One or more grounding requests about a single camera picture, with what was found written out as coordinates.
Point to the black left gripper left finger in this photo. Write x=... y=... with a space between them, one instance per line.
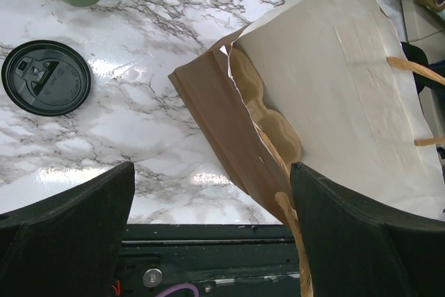
x=68 y=244

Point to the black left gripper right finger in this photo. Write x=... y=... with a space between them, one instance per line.
x=357 y=246

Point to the brown paper bag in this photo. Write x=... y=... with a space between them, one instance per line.
x=337 y=72

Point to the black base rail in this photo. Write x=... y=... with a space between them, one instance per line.
x=217 y=260

